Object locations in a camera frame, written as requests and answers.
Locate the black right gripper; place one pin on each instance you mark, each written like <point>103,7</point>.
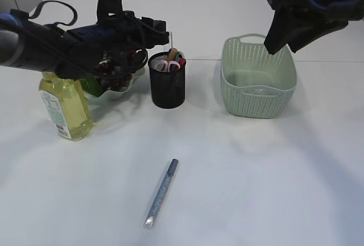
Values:
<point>284,21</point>

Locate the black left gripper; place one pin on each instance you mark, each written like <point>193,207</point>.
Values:
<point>116,35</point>

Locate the purple artificial grape bunch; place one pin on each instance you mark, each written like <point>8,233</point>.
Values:
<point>114,72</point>

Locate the pink purple scissors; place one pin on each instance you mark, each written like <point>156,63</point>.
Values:
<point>166,66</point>

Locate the clear plastic ruler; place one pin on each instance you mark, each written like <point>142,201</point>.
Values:
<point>170,40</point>

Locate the gold glitter glue pen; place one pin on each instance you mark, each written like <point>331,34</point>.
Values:
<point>172,53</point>

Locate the clear plastic sheet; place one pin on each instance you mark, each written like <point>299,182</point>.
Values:
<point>261,90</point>

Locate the yellow tea bottle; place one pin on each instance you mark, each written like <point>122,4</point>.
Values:
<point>66,105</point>

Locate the red glitter glue pen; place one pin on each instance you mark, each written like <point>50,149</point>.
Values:
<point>182,62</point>

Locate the silver blue glitter glue pen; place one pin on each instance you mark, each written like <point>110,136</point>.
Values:
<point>160,196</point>

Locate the blue scissors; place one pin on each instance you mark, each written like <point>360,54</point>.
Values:
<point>179,56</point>

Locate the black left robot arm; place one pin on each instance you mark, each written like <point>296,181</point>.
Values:
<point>43,48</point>

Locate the green plastic woven basket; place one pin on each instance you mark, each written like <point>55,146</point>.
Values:
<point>247,64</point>

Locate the black mesh pen holder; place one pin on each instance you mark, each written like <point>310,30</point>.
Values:
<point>167,88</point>

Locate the green wavy glass bowl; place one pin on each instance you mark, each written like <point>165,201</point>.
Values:
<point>111,95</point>

